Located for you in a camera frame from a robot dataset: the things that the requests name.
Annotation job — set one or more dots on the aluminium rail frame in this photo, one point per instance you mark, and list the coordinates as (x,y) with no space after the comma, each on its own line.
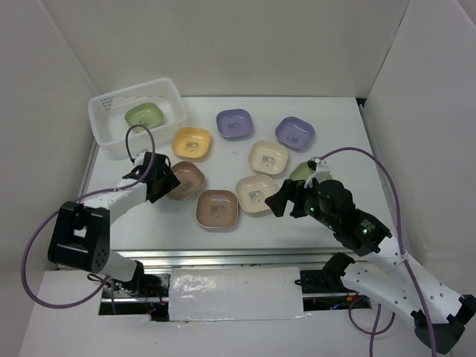
(166,234)

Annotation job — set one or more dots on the white perforated plastic bin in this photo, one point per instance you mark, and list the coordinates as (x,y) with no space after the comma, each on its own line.
(107,116)

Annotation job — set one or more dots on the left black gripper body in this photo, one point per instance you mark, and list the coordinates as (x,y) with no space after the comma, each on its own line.
(167,183)

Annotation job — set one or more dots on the yellow panda plate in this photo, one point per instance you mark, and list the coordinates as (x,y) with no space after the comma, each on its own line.
(192,143)

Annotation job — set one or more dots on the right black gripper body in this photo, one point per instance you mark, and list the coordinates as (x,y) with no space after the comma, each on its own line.
(312,208)

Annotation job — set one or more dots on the cream panda plate lower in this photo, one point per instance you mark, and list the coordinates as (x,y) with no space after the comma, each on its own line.
(252,192)

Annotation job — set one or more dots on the cream panda plate upper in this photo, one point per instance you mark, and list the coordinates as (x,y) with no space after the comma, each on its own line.
(268,157)

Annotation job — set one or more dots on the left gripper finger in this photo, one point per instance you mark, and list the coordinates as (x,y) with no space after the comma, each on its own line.
(161,166)
(162,185)

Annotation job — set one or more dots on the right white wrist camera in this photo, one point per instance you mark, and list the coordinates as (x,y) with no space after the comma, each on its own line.
(313,165)

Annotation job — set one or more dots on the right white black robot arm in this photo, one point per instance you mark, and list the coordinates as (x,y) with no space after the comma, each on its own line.
(437,313)

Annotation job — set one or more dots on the purple panda plate right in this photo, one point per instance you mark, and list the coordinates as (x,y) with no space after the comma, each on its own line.
(295,133)

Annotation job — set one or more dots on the brown panda plate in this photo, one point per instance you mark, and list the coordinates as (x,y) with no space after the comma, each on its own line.
(217,209)
(191,179)

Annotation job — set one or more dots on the green panda plate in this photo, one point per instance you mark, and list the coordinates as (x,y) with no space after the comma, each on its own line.
(145,114)
(302,172)

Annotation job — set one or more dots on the white foil covered panel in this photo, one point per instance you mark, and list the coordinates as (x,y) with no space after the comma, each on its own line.
(235,294)

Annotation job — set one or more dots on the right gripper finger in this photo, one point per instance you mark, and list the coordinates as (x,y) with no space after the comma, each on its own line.
(278,201)
(299,200)

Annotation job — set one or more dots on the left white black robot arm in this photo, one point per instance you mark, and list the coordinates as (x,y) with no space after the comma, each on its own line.
(82,232)

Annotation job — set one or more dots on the purple panda plate left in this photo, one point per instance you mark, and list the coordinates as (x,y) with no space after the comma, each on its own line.
(234,124)

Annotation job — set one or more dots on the cream panda plate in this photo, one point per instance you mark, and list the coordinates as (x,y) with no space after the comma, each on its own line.
(268,157)
(252,192)

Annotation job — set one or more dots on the purple panda plate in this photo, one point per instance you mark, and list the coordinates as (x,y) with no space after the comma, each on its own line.
(295,133)
(234,124)

